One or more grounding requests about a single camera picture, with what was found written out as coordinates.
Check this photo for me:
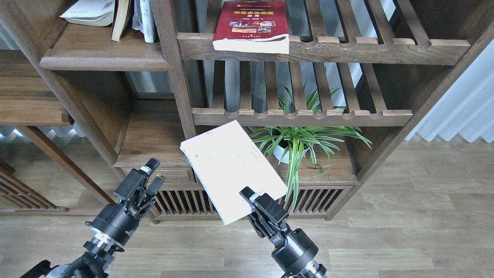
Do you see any white lavender book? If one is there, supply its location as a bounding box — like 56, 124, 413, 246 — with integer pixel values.
180, 121, 287, 225

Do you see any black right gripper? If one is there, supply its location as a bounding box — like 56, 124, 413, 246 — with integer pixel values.
239, 186, 320, 276

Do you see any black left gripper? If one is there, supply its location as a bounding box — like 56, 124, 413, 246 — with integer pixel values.
86, 157, 165, 246

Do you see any white curtain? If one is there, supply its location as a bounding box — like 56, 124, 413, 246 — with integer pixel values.
405, 42, 494, 143

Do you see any tan upright book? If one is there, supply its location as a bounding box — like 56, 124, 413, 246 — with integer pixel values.
111, 0, 134, 42

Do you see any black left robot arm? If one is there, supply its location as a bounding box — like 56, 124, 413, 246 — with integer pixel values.
23, 158, 164, 278

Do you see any green spider plant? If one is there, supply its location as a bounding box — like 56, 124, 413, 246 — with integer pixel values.
249, 126, 372, 210

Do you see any yellow green book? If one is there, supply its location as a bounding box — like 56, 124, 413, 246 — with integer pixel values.
60, 0, 115, 27

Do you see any white plant pot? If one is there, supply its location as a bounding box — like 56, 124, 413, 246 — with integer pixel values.
273, 139, 293, 164

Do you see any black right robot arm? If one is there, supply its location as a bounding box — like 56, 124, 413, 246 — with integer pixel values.
240, 186, 326, 278

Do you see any dark wooden bookshelf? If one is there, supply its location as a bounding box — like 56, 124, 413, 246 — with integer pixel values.
1, 0, 493, 220

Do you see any red cover book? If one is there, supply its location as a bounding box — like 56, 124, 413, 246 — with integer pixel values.
212, 1, 289, 54

